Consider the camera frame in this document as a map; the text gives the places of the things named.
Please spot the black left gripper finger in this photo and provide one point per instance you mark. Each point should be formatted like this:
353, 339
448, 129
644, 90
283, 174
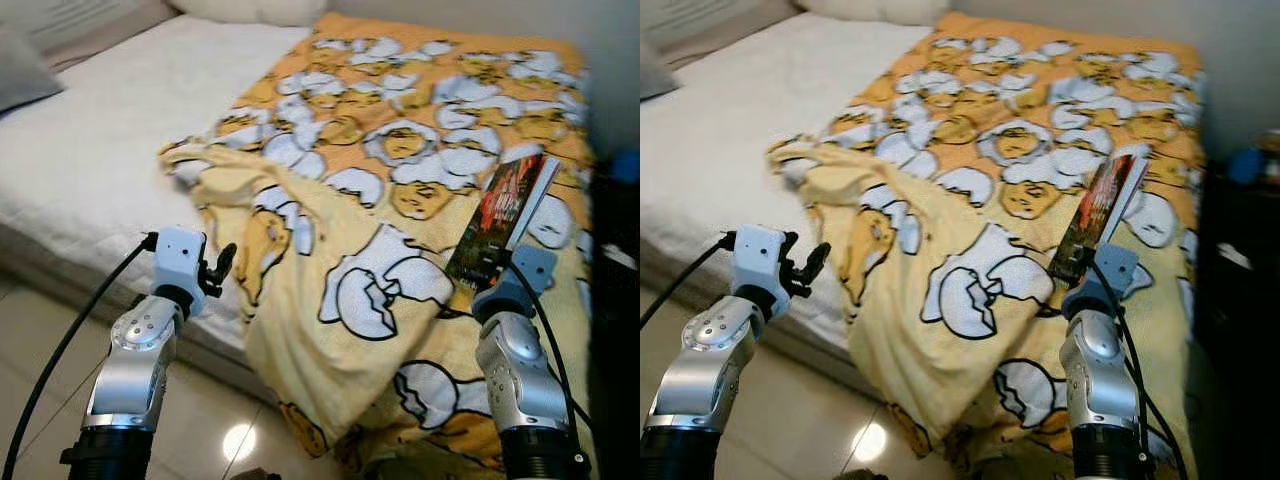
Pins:
818, 262
225, 260

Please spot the yellow egg print blanket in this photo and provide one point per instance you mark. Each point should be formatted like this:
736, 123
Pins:
380, 180
1000, 180

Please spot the red and black book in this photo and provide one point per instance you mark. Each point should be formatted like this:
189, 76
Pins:
1095, 215
500, 215

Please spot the white quilted bed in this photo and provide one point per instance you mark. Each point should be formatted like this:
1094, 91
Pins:
100, 130
740, 130

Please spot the dark nightstand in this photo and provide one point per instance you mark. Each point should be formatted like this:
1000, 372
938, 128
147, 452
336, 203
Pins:
615, 330
1240, 330

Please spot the grey pillow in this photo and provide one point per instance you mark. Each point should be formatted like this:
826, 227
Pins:
25, 70
652, 72

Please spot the cream bolster pillow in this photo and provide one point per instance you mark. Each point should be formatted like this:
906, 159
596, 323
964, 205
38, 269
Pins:
870, 10
250, 10

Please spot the blue round object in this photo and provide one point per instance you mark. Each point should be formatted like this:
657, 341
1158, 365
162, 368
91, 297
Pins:
1247, 167

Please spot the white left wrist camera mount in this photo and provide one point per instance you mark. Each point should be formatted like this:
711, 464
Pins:
758, 260
178, 260

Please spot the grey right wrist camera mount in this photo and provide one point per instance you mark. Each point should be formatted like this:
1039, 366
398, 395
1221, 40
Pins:
1115, 270
535, 270

